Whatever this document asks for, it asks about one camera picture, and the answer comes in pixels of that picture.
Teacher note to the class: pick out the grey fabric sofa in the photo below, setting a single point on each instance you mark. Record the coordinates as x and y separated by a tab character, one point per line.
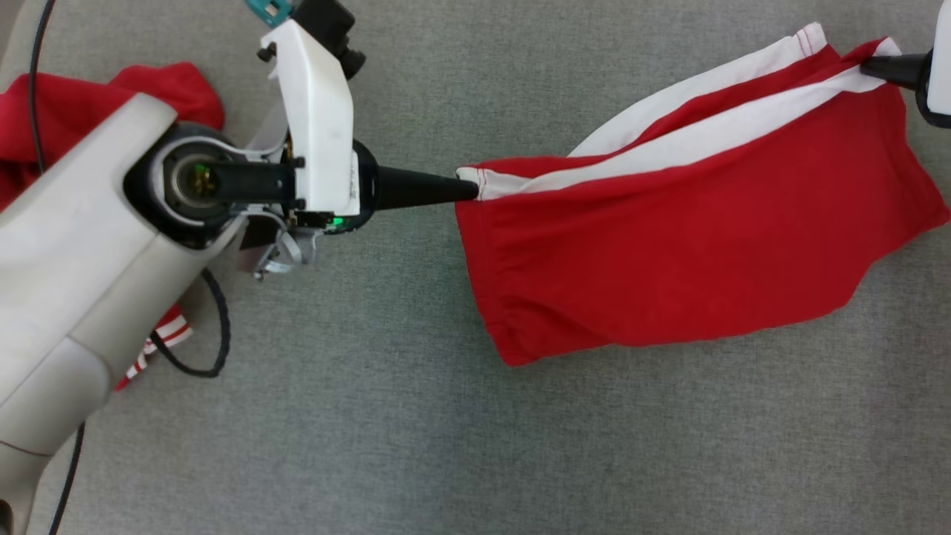
371	446

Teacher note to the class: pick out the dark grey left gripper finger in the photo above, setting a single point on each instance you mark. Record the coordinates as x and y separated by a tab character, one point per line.
416	189

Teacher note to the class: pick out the red basketball jersey number 23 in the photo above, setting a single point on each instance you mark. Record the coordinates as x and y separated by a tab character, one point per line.
171	89

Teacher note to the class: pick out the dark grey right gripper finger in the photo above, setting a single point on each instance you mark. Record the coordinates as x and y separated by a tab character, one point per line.
903	69

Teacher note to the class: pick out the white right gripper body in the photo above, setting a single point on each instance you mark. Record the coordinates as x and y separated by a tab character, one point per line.
942	74

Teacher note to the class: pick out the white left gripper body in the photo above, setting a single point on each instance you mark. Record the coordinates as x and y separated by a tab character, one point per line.
319	111

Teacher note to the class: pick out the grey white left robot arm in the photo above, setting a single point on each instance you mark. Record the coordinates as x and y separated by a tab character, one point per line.
67	282

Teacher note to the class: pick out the red shorts with white stripes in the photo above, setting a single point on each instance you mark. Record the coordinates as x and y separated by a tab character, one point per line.
669	260

